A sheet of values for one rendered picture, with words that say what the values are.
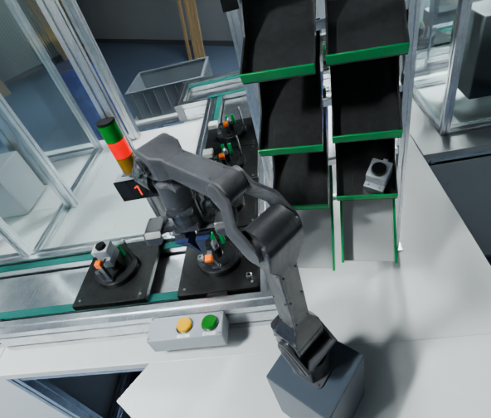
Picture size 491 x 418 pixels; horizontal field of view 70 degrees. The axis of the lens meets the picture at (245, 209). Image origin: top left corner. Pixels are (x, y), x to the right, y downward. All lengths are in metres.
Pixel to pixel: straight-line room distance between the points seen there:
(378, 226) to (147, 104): 2.28
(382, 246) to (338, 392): 0.40
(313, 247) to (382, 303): 0.25
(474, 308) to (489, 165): 0.76
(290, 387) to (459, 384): 0.41
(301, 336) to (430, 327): 0.49
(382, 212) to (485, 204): 0.93
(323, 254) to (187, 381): 0.49
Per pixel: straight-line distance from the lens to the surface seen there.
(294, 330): 0.62
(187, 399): 1.03
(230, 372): 1.02
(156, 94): 2.89
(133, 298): 1.12
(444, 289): 1.12
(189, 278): 1.07
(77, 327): 1.19
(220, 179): 0.45
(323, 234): 0.96
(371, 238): 0.98
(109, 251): 1.14
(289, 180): 0.87
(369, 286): 1.09
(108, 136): 0.99
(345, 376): 0.76
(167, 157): 0.56
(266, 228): 0.44
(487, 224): 1.96
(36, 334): 1.30
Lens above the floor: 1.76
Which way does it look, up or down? 41 degrees down
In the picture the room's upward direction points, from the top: 18 degrees counter-clockwise
